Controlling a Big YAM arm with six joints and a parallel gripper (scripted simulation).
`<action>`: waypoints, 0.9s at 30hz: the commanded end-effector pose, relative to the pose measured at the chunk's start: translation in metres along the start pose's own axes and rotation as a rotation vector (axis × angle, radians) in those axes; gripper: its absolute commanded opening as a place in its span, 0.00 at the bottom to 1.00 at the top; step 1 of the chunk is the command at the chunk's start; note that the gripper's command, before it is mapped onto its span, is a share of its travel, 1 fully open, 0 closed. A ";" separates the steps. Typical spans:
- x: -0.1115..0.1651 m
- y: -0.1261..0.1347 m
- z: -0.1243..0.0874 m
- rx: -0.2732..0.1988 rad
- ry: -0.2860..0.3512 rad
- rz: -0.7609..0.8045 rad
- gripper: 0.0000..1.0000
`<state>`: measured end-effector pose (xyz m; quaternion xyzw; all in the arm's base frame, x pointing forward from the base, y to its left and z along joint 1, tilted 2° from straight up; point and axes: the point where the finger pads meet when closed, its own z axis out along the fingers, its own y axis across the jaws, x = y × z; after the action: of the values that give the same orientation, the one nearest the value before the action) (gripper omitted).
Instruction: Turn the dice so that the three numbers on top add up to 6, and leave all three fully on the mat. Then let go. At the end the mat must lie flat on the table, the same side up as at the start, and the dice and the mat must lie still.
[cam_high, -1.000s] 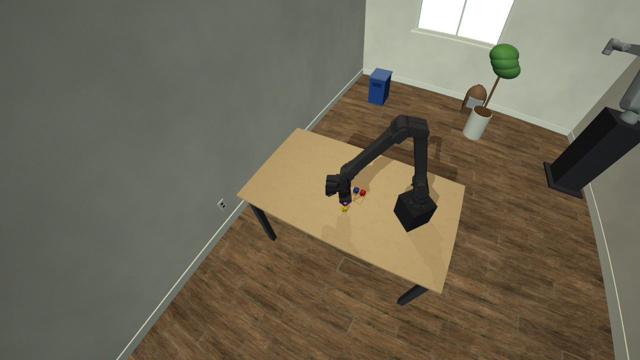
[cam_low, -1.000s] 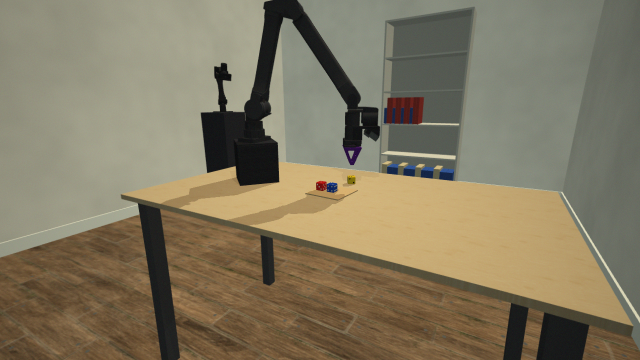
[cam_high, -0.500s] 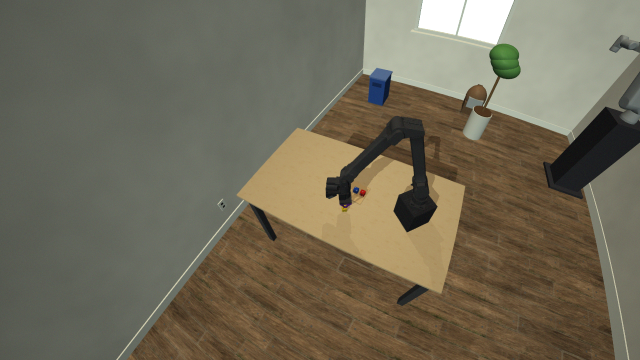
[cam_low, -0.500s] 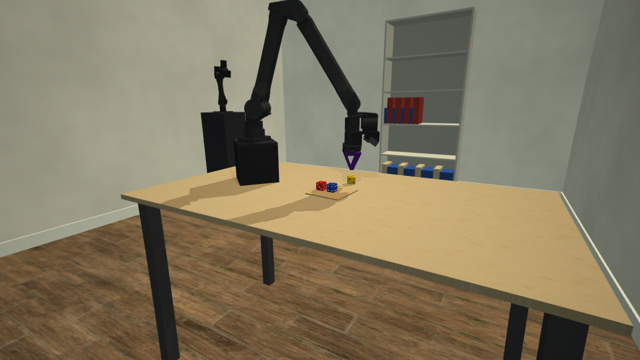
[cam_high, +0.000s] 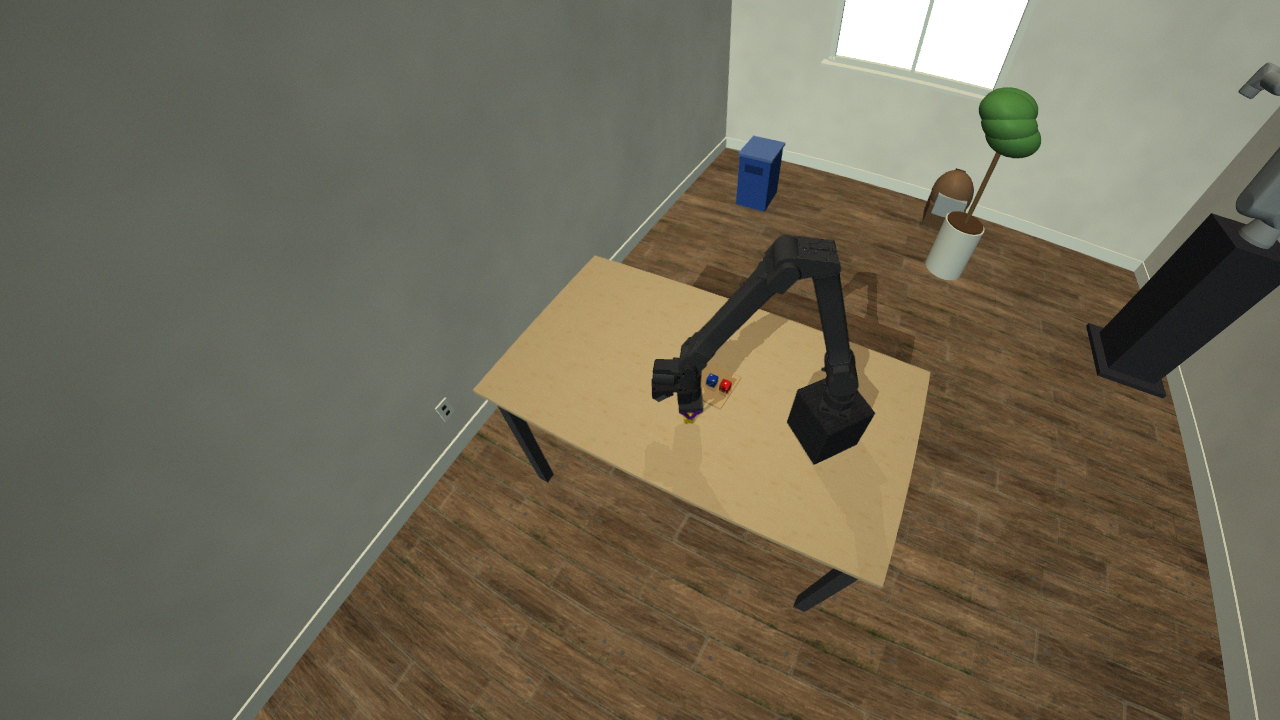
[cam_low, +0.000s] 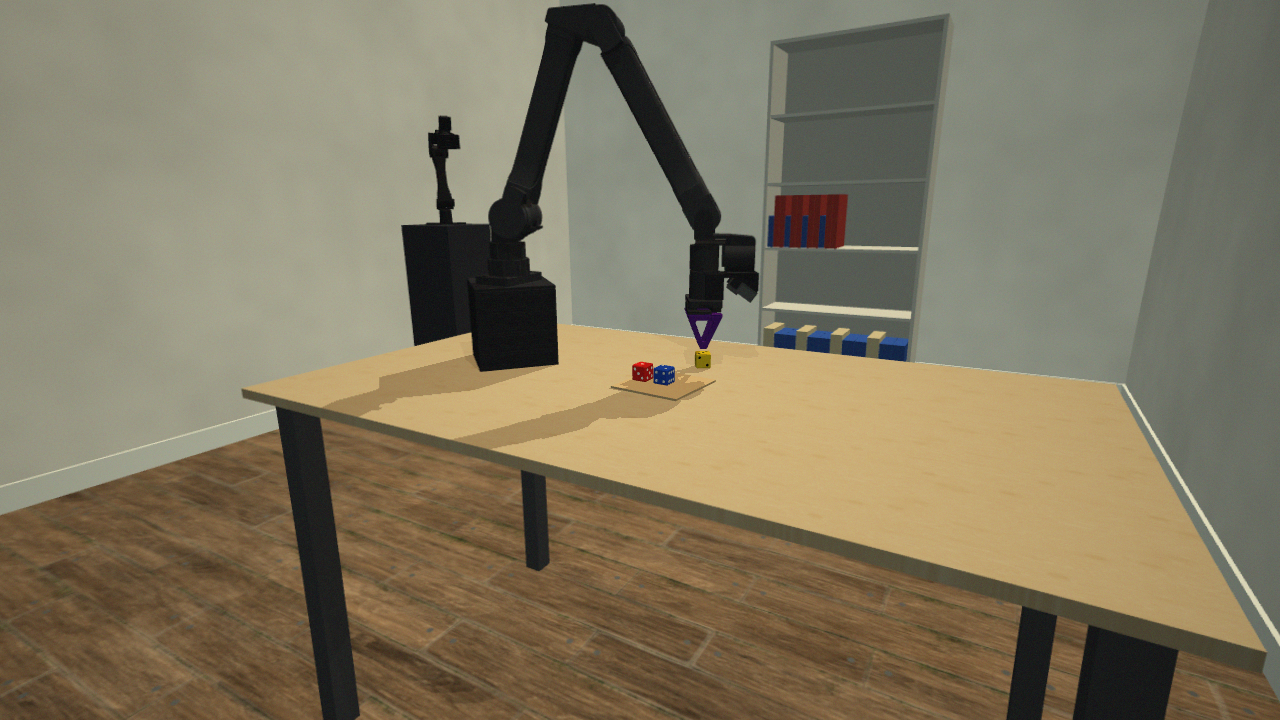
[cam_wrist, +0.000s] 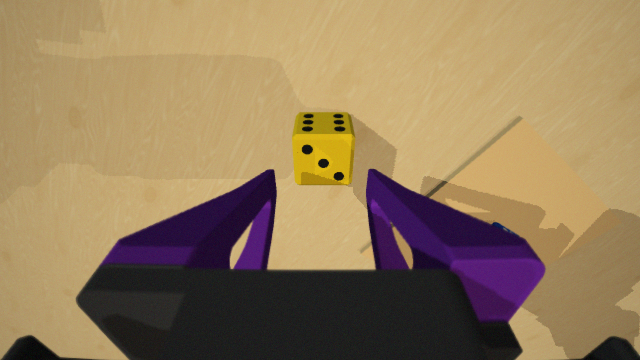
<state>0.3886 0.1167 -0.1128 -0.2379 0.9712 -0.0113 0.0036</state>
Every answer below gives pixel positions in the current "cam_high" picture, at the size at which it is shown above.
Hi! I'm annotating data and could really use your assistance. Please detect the tan square mat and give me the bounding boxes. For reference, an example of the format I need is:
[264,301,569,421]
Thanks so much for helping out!
[701,363,741,409]

